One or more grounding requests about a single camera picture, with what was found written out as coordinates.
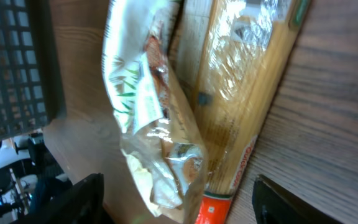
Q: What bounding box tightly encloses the grey plastic mesh basket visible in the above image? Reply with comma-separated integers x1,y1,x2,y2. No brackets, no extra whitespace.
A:
0,0,65,142

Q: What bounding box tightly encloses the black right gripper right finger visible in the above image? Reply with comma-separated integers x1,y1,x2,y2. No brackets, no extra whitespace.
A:
252,174,341,224

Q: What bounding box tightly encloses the orange spaghetti pasta packet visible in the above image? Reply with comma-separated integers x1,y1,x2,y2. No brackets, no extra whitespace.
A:
172,0,313,224

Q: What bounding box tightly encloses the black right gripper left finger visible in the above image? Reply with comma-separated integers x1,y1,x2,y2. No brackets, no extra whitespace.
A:
13,173,114,224

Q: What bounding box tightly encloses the beige brown snack pouch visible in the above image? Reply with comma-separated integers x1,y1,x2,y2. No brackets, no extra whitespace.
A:
122,35,206,223

